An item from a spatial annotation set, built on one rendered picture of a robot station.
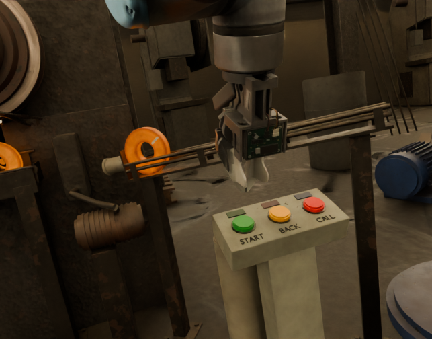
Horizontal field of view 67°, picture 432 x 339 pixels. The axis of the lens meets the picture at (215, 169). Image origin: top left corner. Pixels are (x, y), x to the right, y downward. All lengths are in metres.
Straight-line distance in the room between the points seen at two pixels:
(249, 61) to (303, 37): 8.35
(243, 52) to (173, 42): 5.09
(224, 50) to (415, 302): 0.55
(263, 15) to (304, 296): 0.51
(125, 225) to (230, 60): 0.82
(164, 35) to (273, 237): 5.01
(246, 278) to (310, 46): 8.24
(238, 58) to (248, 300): 0.57
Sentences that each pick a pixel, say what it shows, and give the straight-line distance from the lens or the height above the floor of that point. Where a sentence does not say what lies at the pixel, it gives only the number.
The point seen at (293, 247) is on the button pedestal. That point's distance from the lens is 0.64.
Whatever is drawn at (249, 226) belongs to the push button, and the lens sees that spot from 0.61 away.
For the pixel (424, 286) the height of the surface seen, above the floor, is 0.43.
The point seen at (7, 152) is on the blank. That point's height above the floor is 0.77.
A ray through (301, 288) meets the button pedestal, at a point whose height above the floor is 0.46.
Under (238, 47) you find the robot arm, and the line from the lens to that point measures 0.42.
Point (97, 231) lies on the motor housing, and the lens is 1.15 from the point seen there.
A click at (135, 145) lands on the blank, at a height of 0.73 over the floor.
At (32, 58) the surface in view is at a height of 1.06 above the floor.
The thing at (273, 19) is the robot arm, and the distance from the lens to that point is 0.42.
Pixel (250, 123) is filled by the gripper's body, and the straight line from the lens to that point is 0.44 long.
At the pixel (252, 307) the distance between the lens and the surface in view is 0.83.
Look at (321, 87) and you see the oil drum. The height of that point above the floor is 0.79.
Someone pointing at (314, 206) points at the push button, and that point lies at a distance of 0.67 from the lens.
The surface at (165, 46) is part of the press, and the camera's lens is 5.44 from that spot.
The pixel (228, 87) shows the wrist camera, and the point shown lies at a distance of 0.49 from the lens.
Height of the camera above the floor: 0.83
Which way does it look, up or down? 12 degrees down
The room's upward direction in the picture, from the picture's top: 9 degrees counter-clockwise
